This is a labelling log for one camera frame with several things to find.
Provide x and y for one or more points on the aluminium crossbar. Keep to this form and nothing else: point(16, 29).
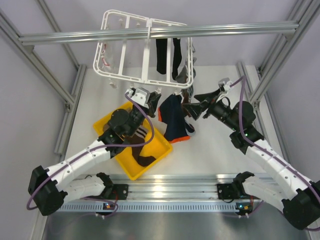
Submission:
point(260, 28)

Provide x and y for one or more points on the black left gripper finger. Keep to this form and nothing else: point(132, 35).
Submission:
point(152, 111)
point(153, 100)

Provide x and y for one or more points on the grey sock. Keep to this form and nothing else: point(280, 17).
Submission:
point(182, 77)

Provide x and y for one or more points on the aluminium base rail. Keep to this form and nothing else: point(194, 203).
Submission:
point(174, 187)

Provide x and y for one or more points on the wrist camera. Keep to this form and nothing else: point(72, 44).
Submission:
point(225, 85)
point(139, 95)

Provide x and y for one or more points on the black sock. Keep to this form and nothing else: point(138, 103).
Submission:
point(161, 54)
point(177, 57)

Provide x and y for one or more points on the navy orange underwear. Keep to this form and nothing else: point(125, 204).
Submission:
point(170, 112)

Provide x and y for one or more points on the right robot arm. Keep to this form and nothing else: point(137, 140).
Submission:
point(296, 196)

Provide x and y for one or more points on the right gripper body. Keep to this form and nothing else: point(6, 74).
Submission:
point(218, 110)

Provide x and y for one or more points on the slotted cable duct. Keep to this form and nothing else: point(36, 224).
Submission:
point(157, 207)

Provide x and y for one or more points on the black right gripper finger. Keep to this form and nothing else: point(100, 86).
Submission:
point(207, 96)
point(195, 109)

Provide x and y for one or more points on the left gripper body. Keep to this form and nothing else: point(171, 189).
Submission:
point(138, 117)

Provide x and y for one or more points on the black sock left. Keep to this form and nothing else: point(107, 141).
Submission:
point(161, 54)

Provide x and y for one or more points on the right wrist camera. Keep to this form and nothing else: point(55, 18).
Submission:
point(225, 85)

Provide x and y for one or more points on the white clip drying hanger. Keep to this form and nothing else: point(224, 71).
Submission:
point(135, 61)

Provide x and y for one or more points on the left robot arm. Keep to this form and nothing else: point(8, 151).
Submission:
point(49, 188)

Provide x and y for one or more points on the yellow plastic tray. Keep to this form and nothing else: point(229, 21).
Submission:
point(159, 147)

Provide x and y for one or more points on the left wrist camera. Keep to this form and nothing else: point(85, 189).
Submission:
point(139, 95)

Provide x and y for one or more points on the black sock right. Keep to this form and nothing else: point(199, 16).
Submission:
point(177, 57)

